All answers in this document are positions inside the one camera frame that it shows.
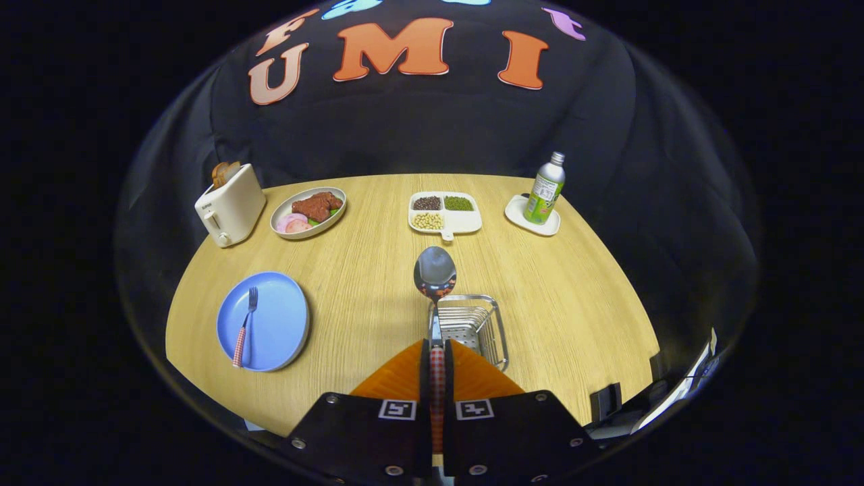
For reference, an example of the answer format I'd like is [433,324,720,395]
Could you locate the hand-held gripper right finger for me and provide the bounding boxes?
[443,340,601,481]

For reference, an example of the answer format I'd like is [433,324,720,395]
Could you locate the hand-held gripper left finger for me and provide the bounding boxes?
[283,340,433,481]

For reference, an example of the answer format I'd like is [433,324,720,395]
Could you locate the fork with red checked handle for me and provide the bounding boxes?
[232,287,259,369]

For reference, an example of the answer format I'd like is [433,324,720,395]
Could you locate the spoon with red checked handle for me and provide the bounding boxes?
[413,246,458,454]

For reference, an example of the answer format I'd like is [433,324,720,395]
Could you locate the small black box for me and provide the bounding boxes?
[589,382,623,425]

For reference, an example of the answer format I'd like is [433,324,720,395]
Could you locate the blue round plate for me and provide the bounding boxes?
[216,271,311,373]

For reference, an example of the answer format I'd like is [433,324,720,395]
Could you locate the white divided dish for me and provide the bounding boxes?
[408,191,483,242]

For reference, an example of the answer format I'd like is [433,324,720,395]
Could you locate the white coaster dish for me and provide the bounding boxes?
[504,194,562,237]

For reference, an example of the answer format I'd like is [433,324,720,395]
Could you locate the pink ham slices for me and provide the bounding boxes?
[275,213,315,234]

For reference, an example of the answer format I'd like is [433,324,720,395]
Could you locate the brown steak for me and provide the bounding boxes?
[292,192,344,223]

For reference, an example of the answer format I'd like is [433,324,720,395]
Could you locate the grey oval plate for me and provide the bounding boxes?
[270,186,348,240]

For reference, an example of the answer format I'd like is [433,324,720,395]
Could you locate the green drink bottle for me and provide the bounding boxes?
[524,151,566,225]

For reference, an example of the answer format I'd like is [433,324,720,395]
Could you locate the white toaster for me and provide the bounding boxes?
[194,163,267,248]

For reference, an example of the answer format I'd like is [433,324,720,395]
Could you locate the metal wire cutlery basket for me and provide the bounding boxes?
[428,294,510,372]

